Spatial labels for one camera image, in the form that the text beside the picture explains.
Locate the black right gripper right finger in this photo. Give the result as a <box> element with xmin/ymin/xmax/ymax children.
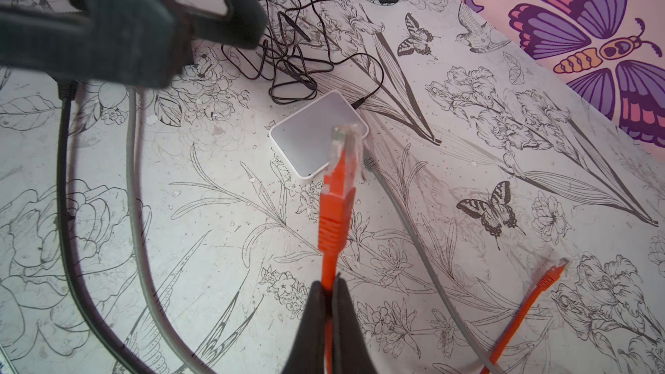
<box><xmin>331</xmin><ymin>276</ymin><xmax>378</xmax><ymax>374</ymax></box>

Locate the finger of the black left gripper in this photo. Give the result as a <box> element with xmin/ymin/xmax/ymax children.
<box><xmin>1</xmin><ymin>0</ymin><xmax>192</xmax><ymax>88</ymax></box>
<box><xmin>192</xmin><ymin>0</ymin><xmax>268</xmax><ymax>50</ymax></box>

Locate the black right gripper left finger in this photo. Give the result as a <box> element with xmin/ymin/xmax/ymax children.
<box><xmin>282</xmin><ymin>282</ymin><xmax>328</xmax><ymax>374</ymax></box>

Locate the black ethernet cable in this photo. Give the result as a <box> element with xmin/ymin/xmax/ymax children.
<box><xmin>54</xmin><ymin>77</ymin><xmax>157</xmax><ymax>374</ymax></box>

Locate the white network switch box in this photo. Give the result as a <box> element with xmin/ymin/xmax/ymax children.
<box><xmin>268</xmin><ymin>90</ymin><xmax>369</xmax><ymax>182</ymax></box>

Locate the red ethernet cable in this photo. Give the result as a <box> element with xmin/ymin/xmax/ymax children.
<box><xmin>316</xmin><ymin>123</ymin><xmax>570</xmax><ymax>374</ymax></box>

